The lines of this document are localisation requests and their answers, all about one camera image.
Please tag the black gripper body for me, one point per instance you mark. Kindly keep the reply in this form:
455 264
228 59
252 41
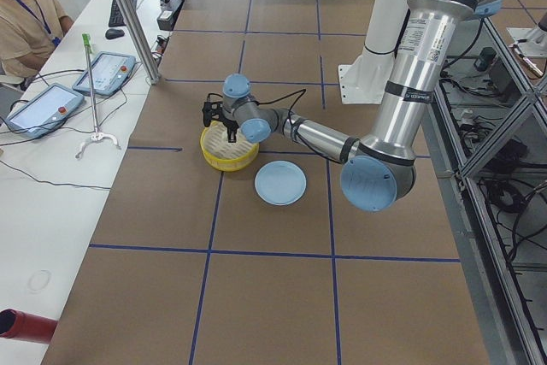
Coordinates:
231 126

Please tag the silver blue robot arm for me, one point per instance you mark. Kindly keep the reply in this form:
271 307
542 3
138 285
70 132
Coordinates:
378 169

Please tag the yellow steamer basket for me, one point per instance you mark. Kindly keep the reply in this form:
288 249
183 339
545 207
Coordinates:
222 155

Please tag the light blue plate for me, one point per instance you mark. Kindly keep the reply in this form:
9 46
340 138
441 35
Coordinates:
280 183

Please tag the orange black connector module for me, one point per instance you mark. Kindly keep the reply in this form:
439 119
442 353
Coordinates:
161 43

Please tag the metal reacher grabber tool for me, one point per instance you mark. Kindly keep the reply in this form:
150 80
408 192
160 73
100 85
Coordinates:
97 135

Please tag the far blue teach pendant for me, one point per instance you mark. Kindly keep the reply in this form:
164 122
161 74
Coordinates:
110 71

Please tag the blue teach pendant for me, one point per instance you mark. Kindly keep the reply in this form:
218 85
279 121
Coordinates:
45 112
110 71

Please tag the black box device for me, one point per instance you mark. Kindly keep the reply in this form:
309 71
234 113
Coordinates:
169 14

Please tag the brown paper table cover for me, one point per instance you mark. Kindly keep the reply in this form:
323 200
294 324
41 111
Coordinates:
269 264

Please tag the black computer mouse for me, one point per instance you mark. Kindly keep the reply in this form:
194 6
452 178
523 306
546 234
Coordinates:
114 33

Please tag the near blue teach pendant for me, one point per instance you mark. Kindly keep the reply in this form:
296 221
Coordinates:
45 112

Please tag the seated person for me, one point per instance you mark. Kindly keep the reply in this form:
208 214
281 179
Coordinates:
30 32

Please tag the red cylinder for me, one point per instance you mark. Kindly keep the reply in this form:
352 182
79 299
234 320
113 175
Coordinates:
19 325

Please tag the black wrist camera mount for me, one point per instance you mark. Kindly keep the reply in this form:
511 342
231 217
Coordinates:
212 111

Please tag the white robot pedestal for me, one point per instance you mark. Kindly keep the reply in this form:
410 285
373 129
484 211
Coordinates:
363 81

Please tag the aluminium frame post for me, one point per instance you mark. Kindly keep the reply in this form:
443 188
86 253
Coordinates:
139 40

